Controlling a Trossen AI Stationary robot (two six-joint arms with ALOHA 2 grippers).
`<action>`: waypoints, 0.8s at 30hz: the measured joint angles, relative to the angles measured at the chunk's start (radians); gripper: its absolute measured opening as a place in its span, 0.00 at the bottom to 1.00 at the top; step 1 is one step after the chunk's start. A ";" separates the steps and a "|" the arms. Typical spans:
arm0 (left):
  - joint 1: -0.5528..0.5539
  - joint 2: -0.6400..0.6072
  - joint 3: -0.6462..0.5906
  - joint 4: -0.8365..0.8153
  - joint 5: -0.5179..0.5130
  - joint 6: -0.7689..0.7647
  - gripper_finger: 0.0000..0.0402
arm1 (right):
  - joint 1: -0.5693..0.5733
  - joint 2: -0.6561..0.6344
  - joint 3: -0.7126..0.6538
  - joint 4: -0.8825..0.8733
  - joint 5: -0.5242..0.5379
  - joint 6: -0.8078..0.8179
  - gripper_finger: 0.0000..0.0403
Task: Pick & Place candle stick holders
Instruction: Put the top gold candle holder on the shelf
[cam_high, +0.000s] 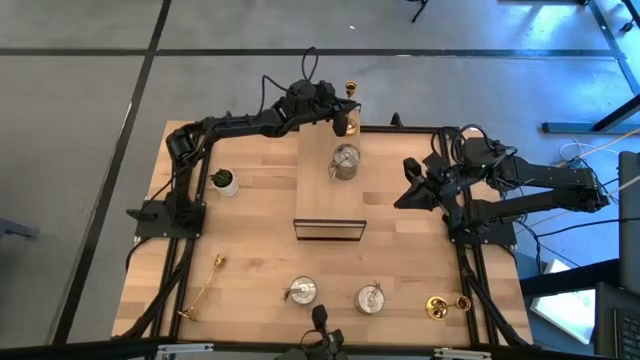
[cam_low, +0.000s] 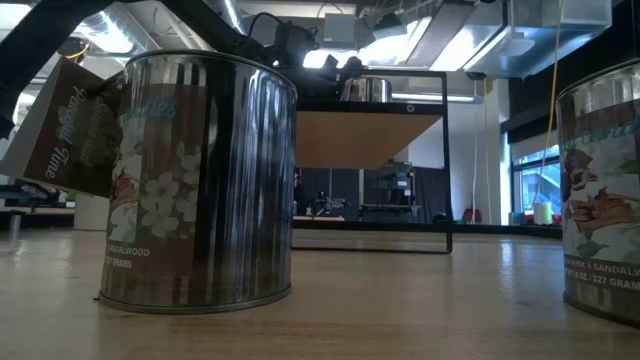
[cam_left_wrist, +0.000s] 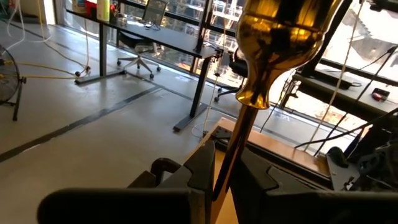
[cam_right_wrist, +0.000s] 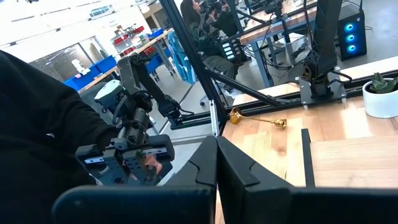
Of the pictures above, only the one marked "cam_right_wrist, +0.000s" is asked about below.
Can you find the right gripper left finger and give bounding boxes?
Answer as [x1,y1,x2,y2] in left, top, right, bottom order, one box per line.
[51,135,218,224]

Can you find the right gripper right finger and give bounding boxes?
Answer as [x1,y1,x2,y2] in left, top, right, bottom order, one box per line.
[216,136,398,224]

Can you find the gold candlestick holder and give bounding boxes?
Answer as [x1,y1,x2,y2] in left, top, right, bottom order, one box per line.
[229,107,288,131]

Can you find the person's hand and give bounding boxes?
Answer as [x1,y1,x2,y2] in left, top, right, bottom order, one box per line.
[133,149,164,184]

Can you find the black leader gripper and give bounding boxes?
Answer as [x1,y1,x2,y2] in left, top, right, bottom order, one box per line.
[74,133,175,187]

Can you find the blue chair back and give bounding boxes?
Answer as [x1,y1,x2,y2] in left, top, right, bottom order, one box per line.
[167,30,197,85]

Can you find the person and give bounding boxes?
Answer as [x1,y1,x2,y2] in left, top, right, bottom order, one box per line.
[180,0,240,80]
[0,49,121,224]

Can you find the blue storage bin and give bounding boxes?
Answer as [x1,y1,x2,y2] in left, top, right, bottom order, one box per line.
[93,55,118,74]
[63,67,102,91]

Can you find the wooden background workbench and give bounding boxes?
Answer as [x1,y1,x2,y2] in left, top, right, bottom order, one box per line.
[239,0,321,88]

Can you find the white potted succulent plant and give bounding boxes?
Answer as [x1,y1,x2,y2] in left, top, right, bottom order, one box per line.
[362,72,398,119]

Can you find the black computer blue fans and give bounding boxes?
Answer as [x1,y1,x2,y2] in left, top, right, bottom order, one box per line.
[337,9,368,62]

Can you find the silver metal bracket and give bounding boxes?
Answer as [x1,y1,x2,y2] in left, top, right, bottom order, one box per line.
[209,99,219,137]

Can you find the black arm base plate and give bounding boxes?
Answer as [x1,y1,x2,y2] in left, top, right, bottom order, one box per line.
[298,76,348,106]

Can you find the wooden riser shelf black frame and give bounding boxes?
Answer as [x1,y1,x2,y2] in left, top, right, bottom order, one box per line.
[300,128,398,189]

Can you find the black overhead rig frame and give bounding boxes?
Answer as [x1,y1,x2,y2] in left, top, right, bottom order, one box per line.
[160,0,282,136]

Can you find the black switch box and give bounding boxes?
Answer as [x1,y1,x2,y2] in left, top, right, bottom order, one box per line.
[220,40,239,63]

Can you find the black table frame rails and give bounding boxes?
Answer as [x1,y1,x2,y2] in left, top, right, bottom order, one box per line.
[169,68,398,138]

